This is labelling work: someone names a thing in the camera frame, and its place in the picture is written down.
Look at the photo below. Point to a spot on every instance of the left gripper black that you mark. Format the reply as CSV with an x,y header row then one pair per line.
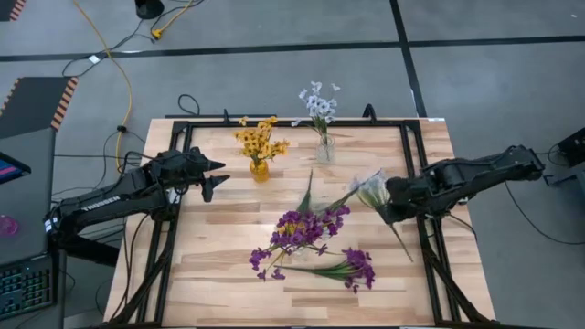
x,y
178,169

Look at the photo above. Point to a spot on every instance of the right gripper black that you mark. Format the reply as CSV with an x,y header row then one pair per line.
x,y
409,196

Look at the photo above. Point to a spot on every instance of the white artificial flower bunch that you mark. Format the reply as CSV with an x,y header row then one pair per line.
x,y
320,107
372,189

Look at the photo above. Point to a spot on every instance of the purple artificial flower bunch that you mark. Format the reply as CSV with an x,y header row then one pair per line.
x,y
315,228
358,265
260,258

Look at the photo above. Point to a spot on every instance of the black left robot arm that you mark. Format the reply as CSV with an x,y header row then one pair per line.
x,y
105,203

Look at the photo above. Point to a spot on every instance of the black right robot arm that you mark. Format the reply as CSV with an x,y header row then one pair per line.
x,y
480,171

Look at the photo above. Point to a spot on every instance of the yellow glass vase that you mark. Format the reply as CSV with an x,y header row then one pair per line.
x,y
259,172

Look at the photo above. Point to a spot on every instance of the small clear glass jar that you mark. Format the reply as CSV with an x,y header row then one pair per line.
x,y
325,153

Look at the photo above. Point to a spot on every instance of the small white tag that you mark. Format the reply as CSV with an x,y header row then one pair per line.
x,y
94,59

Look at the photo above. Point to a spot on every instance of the black stand foot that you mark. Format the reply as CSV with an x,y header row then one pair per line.
x,y
564,176

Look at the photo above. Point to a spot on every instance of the black round stand base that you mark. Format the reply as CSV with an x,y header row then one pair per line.
x,y
148,8

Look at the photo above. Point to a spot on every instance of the grey desk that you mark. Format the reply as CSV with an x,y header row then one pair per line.
x,y
27,205

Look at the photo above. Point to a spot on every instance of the large black orange-striped mat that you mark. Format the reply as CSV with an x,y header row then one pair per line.
x,y
32,105

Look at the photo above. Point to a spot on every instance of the black equipment box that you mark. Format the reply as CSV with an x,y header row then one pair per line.
x,y
573,146

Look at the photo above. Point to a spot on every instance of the laptop screen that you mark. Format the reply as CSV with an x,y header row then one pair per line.
x,y
11,168

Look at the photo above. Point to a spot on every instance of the backlit black keyboard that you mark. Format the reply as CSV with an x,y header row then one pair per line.
x,y
25,285

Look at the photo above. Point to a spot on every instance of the small black orange-striped mat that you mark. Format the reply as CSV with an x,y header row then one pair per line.
x,y
9,8

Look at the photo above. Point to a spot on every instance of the black aluminium table frame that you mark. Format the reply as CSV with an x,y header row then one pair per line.
x,y
183,137

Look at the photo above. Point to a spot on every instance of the black frame clamp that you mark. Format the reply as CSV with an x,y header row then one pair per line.
x,y
370,113
226,116

